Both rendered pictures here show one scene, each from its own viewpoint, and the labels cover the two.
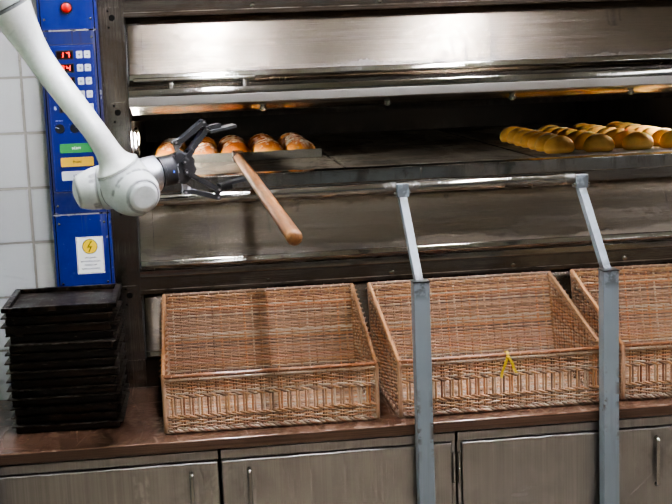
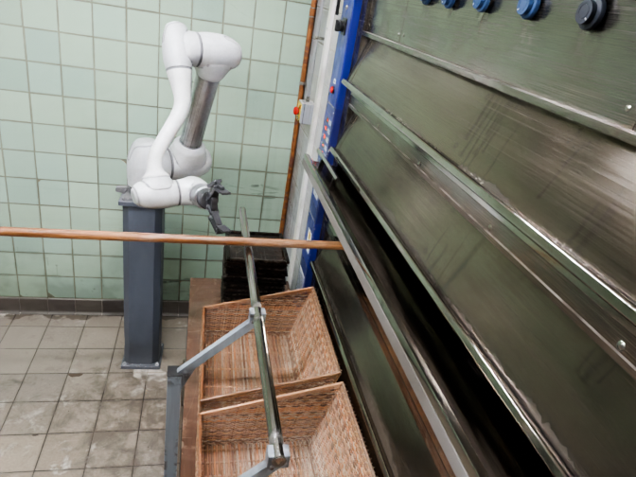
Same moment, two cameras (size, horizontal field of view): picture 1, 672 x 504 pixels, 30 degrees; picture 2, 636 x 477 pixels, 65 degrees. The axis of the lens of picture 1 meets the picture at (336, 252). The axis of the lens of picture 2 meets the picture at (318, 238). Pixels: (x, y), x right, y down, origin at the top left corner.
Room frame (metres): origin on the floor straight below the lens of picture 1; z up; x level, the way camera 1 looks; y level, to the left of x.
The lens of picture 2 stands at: (3.20, -1.36, 2.00)
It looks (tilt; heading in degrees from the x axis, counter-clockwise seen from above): 26 degrees down; 81
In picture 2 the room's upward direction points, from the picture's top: 10 degrees clockwise
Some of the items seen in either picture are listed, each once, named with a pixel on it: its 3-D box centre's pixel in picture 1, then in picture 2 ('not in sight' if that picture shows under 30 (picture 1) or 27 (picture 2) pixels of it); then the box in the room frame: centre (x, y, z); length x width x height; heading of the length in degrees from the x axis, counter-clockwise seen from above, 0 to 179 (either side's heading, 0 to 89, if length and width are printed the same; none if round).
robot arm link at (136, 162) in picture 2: not in sight; (147, 162); (2.69, 0.95, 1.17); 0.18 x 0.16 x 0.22; 31
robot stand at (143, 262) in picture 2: not in sight; (143, 282); (2.68, 0.94, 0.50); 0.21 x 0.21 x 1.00; 5
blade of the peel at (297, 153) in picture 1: (233, 152); not in sight; (4.20, 0.33, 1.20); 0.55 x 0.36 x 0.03; 97
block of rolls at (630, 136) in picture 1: (590, 136); not in sight; (4.14, -0.85, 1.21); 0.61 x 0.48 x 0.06; 7
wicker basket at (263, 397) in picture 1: (265, 353); (262, 350); (3.30, 0.20, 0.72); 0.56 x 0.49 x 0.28; 96
